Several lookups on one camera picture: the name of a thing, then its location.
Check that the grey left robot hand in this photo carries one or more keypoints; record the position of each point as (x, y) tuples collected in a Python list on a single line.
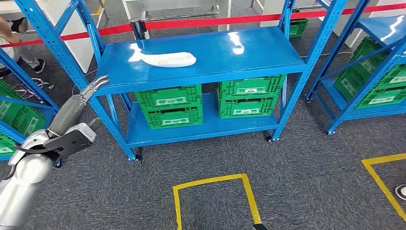
[(68, 111)]

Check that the white plastic shell part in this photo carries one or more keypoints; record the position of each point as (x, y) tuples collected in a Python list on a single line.
[(171, 60)]

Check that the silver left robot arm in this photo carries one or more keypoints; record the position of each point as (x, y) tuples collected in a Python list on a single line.
[(22, 190)]

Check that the blue metal shelf rack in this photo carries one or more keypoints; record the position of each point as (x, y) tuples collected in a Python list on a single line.
[(206, 54), (371, 27), (31, 84)]

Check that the white cabinet panel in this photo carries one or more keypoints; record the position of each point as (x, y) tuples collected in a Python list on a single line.
[(77, 54)]

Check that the person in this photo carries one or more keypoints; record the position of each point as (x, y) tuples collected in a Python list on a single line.
[(401, 192), (6, 33)]

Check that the red barrier belt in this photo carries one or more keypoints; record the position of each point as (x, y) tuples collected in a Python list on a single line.
[(190, 23)]

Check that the white table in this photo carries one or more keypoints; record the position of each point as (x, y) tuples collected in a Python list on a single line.
[(174, 3), (271, 12)]

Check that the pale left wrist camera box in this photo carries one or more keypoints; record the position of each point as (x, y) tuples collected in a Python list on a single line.
[(71, 141)]

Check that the stainless steel table frame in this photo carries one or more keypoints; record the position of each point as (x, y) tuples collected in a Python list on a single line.
[(257, 4), (102, 19)]

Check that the black stanchion post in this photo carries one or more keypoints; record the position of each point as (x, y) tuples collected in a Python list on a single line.
[(138, 27)]

